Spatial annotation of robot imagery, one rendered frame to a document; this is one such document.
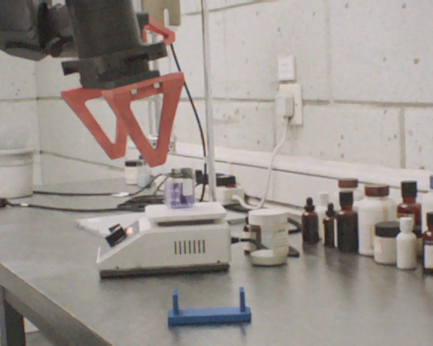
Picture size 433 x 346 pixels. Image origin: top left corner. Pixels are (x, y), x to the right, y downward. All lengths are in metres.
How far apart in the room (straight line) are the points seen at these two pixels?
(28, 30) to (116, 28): 0.43
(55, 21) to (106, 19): 0.47
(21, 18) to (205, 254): 0.44
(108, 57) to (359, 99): 1.03
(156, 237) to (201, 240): 0.07
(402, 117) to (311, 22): 0.34
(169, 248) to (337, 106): 0.59
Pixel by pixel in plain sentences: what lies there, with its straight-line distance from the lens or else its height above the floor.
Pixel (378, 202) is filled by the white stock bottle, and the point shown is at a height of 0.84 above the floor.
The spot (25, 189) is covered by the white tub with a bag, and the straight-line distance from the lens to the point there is 2.37.
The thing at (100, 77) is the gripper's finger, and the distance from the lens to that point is 0.74.
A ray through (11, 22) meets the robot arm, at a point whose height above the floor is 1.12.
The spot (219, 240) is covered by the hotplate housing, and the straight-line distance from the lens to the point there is 1.34.
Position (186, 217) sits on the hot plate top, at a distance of 1.34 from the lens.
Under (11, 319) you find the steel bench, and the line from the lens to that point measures 1.71.
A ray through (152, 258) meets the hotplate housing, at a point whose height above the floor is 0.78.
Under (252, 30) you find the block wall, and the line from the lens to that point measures 2.07.
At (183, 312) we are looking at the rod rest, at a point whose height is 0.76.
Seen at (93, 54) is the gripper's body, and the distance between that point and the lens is 0.77.
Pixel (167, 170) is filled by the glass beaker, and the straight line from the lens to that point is 1.37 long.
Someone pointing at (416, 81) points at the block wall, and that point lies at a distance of 1.59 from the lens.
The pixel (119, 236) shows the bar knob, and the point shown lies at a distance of 1.37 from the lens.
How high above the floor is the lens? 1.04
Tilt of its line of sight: 7 degrees down
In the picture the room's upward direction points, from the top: 2 degrees counter-clockwise
